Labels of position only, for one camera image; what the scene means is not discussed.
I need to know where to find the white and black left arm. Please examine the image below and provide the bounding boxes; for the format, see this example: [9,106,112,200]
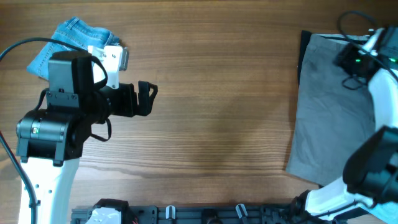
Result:
[16,51,158,223]

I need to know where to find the black shorts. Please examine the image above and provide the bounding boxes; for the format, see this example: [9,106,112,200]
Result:
[297,29,368,86]

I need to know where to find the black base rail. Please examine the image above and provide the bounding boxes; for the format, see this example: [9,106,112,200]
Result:
[70,199,308,224]

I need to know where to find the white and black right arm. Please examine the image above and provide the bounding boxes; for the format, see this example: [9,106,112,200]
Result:
[283,29,397,223]

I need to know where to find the folded blue denim shorts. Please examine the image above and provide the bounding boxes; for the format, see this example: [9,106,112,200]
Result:
[26,16,121,81]

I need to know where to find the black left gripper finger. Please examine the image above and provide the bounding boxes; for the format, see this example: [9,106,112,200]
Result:
[138,81,158,106]
[137,93,153,116]

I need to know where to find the grey cotton shorts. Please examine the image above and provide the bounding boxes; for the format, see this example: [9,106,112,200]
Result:
[285,33,377,187]

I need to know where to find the light blue garment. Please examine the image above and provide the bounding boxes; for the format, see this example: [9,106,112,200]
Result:
[369,202,398,224]

